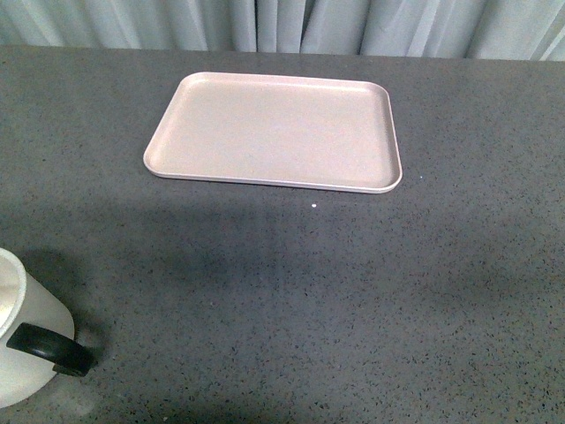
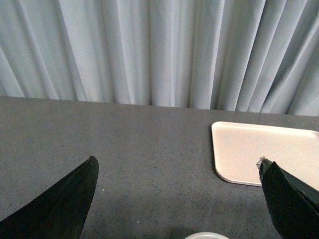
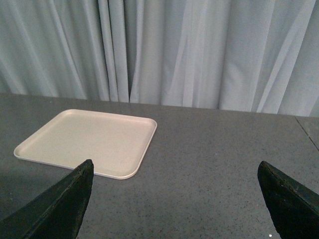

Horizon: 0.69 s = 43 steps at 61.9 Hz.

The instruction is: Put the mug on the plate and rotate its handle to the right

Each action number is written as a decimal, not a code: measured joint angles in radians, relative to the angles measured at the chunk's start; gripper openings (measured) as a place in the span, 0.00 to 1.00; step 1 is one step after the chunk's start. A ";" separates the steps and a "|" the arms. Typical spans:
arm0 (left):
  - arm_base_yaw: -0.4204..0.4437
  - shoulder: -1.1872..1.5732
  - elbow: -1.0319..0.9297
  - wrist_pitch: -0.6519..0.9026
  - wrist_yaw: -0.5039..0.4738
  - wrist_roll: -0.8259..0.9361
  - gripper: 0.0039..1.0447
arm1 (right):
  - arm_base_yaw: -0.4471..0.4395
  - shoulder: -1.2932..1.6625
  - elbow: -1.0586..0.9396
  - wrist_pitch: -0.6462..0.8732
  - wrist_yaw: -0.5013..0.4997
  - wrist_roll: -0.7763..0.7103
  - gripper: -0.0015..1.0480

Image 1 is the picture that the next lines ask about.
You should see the light grey pleated curtain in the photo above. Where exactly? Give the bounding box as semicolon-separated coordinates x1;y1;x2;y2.
1;0;564;61

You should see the beige rectangular plastic tray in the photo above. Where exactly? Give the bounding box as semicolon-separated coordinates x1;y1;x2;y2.
143;72;403;194

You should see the white mug with black handle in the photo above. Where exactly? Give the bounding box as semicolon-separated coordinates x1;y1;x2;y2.
1;249;95;408

